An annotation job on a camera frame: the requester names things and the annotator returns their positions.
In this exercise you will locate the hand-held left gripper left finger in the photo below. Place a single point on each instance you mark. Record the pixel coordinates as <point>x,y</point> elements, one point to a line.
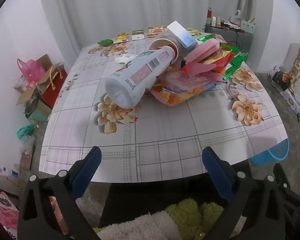
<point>86,172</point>

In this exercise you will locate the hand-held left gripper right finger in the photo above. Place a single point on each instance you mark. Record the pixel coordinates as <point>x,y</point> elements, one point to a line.
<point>216,177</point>

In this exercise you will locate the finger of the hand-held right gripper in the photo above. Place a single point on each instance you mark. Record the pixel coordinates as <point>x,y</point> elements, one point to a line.
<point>282,177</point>

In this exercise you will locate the blue mesh basket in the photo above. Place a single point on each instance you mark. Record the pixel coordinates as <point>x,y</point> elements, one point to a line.
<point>272,155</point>

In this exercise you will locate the orange pink snack bag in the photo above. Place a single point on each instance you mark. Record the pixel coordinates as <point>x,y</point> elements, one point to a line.
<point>185,92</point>

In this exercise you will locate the white drink bottle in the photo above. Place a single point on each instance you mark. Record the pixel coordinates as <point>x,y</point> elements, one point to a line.
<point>137,75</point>

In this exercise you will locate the red translucent wrapper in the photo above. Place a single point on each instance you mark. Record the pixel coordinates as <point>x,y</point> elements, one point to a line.
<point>197,68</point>

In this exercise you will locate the green foil snack bag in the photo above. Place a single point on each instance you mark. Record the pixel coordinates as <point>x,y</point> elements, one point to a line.
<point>236,61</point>
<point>205,39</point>

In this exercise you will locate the white tissue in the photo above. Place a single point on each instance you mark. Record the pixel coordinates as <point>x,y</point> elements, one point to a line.
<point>123,59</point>

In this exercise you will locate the gold foil wrapper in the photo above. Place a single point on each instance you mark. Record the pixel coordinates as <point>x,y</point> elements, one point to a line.
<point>220,57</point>

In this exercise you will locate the pink ribbed packet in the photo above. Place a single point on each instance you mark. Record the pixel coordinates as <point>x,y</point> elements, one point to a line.
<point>202,51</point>

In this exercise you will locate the clear plastic cup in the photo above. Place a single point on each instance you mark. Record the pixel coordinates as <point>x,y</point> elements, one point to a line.
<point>176,40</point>

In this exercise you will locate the white paper cup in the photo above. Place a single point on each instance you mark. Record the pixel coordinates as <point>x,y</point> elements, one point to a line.
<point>160,43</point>

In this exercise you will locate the white carton box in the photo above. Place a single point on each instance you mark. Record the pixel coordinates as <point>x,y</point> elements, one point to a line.
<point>182,33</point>

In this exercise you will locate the fuzzy green white blanket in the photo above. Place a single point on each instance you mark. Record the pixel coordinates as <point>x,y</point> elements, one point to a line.
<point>185,217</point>

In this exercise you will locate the person's black pants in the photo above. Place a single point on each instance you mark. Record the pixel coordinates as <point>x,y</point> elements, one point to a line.
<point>140,197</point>

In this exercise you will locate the white printed carton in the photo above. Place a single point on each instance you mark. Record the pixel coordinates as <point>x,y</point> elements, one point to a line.
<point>292,100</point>

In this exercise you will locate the floral tablecloth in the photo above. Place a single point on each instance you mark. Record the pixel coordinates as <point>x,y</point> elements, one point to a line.
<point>165,130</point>

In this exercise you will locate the green plastic bag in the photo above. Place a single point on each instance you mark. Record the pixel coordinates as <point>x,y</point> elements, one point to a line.
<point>26,131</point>

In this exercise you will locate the teal box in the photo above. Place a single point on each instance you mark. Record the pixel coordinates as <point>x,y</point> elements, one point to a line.
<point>41,113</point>

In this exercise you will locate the metal pot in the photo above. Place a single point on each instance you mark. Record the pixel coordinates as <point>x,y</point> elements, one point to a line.
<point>32,107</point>

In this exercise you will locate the red paper bag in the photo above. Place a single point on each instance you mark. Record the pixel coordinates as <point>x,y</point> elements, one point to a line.
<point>51,93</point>

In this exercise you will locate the black snack bag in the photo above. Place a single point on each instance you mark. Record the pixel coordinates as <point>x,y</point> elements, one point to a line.
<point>281,78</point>

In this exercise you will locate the pink floral cloth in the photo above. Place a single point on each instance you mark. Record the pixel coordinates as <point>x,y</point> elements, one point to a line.
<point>3,210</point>

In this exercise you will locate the cardboard box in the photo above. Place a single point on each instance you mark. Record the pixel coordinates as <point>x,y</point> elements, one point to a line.
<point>25,96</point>

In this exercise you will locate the white plastic bag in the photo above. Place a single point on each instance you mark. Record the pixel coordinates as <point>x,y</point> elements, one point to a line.
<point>276,71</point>

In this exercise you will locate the pink plastic bag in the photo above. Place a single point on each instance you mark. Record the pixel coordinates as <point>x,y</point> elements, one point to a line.
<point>32,70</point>

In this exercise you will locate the green leaf-shaped object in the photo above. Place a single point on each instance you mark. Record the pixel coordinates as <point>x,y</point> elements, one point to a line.
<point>105,42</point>

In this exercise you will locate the small yellow packet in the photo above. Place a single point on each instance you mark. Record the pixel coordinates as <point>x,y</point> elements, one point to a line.
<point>121,37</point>

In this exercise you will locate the grey cabinet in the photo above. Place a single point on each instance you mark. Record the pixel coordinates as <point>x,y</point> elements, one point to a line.
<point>242,40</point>

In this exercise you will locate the white brown packet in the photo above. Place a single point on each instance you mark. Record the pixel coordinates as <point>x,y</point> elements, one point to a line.
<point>138,34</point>

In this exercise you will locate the yellow snack packet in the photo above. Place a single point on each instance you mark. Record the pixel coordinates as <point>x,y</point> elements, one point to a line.
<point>193,31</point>

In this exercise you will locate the green storage basket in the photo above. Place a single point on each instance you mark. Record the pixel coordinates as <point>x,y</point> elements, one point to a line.
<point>248,27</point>

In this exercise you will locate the small white bottle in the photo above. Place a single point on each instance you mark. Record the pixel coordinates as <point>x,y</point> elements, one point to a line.
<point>214,21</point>

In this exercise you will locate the orange sachet packet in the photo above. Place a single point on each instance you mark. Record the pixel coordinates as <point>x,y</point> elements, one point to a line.
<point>157,31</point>

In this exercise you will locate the white curtain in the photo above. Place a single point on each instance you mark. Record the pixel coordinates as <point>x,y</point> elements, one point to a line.
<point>115,12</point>

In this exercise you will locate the red bottle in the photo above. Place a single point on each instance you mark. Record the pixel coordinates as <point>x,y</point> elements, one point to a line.
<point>209,15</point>

